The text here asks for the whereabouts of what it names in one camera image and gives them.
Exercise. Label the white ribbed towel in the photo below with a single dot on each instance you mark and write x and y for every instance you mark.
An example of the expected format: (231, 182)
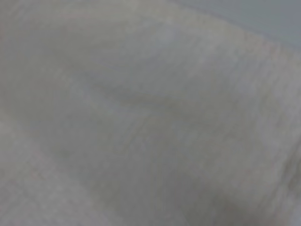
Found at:
(141, 117)

